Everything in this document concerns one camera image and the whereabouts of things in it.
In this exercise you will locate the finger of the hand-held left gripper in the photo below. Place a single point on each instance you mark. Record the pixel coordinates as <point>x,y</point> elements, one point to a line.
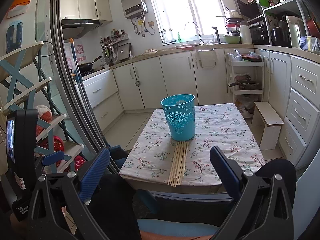
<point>53,156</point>

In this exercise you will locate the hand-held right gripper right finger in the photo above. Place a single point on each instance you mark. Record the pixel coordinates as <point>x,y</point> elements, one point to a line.
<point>225,170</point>

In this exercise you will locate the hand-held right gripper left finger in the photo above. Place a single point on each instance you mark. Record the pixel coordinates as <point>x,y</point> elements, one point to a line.
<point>96,170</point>

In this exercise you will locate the bundle of bamboo chopsticks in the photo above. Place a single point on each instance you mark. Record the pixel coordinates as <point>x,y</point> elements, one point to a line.
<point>178,165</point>

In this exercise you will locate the teal perforated plastic basket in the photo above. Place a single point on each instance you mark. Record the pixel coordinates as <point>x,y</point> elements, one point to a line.
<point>178,125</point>

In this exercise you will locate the red floral slipper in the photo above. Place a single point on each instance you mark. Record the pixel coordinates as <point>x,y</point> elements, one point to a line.
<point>79,162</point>
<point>53,145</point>

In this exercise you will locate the red white plush toy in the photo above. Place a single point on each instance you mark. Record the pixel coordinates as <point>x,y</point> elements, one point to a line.
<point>43,120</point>

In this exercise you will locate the floral tablecloth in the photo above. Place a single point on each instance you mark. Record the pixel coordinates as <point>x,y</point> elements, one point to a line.
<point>220,135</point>

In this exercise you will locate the small low table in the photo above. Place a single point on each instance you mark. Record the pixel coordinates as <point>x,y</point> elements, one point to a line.
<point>155,188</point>

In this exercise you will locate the white wooden stool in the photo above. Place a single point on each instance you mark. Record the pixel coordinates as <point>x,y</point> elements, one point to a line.
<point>267,115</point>

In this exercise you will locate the blue seat cushion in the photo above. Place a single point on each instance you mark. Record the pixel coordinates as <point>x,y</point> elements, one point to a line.
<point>175,226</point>

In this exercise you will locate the blue and white shelf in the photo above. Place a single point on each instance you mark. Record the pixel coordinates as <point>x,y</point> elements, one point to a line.
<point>12,66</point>

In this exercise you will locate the white storage trolley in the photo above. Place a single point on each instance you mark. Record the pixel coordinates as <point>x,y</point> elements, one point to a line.
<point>246,91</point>

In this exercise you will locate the dark pot with lid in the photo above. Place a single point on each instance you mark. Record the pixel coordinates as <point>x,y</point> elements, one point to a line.
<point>247,84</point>

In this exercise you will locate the black frying pan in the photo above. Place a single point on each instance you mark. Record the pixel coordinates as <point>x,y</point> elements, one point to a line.
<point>85,67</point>

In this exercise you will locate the cream kitchen base cabinets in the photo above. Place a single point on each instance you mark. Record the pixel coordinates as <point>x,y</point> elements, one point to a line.
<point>175,80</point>

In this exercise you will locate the white hanging bag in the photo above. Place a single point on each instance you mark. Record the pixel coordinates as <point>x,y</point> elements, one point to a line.
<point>206,60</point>

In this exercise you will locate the range hood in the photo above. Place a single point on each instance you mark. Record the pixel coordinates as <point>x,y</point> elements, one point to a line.
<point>80,25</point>

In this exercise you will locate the plate of garlic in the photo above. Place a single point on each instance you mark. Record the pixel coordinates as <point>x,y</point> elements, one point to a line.
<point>149,51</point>

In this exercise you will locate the green basin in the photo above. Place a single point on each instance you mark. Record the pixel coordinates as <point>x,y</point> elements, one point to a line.
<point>231,39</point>

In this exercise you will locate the chrome sink faucet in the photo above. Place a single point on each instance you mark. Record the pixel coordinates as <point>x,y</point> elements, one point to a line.
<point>199,36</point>

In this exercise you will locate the black slim faucet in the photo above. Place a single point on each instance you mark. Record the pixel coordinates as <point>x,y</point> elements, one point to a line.
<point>216,33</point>

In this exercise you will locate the white thermos jug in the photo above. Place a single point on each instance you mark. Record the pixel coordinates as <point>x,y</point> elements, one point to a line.
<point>246,33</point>

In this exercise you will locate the green dish soap bottle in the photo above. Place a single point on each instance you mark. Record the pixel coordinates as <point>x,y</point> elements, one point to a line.
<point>179,37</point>

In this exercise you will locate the black countertop cooker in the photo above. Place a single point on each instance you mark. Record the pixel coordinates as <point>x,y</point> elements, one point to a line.
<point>258,33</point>

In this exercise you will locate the orange paper sheet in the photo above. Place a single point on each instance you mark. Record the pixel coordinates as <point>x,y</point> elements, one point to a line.
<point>21,0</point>

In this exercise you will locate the black kettle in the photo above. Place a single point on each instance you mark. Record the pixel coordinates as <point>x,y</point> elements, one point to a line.
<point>280,37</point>

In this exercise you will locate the cream upper kitchen cabinets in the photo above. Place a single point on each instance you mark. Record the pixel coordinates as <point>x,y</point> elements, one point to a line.
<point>86,5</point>

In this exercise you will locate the white electric kettle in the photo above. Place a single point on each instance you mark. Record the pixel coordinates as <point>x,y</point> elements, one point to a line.
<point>293,30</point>

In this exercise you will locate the black microwave oven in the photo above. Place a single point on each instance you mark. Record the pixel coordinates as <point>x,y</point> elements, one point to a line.
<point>247,8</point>

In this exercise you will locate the kitchen window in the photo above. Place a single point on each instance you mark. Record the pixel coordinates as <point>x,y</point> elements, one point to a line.
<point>175,5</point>

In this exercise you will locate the white countertop rack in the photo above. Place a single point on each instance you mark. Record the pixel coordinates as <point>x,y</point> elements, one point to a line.
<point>280,6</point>

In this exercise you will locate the green box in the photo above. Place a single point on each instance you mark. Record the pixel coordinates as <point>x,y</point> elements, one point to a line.
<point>262,0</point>

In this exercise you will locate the blue wall holder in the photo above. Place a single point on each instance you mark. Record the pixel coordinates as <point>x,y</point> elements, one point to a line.
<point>13,37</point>

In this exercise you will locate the wall utensil rack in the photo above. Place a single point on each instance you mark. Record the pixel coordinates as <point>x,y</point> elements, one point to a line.
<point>110,45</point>

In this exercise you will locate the wall water heater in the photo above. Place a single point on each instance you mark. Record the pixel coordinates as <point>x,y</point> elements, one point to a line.
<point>133,2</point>

